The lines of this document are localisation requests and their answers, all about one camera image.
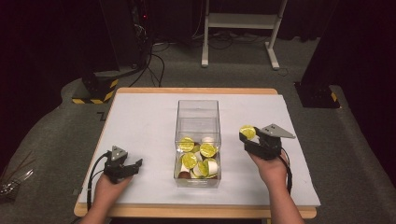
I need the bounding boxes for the black base plate yellow mark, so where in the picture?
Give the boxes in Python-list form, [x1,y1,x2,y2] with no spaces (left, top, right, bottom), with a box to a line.
[293,81,341,109]

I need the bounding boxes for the person's right hand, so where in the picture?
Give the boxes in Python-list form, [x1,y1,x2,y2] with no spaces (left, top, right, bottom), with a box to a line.
[247,150,290,191]

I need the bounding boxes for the person's left hand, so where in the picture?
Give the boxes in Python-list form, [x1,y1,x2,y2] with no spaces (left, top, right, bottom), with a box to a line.
[92,173,134,213]

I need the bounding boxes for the clear plastic drawer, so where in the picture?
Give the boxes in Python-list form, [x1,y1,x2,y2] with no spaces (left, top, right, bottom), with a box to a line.
[173,136,223,189]

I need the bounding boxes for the white metal stand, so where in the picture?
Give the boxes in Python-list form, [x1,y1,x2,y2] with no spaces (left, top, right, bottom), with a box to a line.
[201,0,289,71]

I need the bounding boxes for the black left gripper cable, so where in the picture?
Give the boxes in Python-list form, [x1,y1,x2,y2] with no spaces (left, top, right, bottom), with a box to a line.
[86,151,112,213]

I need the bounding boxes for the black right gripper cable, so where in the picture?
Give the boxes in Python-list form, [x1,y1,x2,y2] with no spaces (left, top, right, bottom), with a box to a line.
[278,154,294,196]

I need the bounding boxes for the black equipment tower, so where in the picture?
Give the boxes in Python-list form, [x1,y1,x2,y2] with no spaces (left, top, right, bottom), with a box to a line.
[129,0,154,69]

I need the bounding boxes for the black yellow striped stand base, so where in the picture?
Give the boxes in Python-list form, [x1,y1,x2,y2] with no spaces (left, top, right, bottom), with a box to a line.
[71,71,120,105]

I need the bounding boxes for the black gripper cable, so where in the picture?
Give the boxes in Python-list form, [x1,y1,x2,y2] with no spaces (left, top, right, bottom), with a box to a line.
[86,151,112,213]
[278,154,294,196]

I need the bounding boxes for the clear plastic drawer case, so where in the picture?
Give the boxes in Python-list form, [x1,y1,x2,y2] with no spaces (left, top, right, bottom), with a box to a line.
[175,99,221,158]

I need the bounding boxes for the black floor cables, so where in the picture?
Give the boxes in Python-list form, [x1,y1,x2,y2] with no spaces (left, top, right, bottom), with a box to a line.
[128,41,166,89]

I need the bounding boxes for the white table mat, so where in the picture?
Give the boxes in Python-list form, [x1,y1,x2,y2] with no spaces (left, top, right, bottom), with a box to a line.
[78,92,322,208]

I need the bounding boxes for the pile of coffee capsules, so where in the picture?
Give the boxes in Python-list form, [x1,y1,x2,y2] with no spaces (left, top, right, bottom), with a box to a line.
[177,135,219,180]

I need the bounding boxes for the wooden table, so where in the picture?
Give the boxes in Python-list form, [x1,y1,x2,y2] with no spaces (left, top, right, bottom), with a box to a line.
[73,87,318,219]

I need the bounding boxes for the white capsule yellow foil lid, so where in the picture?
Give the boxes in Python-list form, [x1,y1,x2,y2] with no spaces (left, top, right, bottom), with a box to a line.
[239,124,257,141]

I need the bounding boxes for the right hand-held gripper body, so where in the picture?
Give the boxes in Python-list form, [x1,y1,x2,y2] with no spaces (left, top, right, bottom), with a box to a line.
[248,123,296,161]

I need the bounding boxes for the shiny metal stand legs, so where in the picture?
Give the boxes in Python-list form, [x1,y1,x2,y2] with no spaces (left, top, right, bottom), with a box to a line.
[0,150,35,201]

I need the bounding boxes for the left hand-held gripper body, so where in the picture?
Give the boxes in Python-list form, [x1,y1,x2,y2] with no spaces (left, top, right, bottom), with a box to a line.
[103,145,134,185]

